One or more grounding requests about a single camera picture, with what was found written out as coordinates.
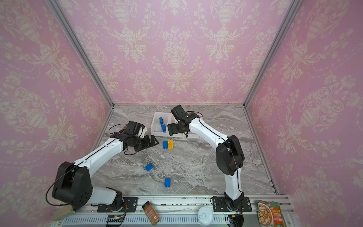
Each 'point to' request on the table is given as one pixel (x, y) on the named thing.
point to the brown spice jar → (151, 213)
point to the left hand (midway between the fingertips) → (153, 144)
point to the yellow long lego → (170, 144)
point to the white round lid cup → (205, 215)
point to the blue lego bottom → (167, 182)
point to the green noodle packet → (269, 214)
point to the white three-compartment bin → (159, 127)
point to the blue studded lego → (161, 120)
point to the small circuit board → (115, 218)
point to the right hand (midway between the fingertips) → (177, 129)
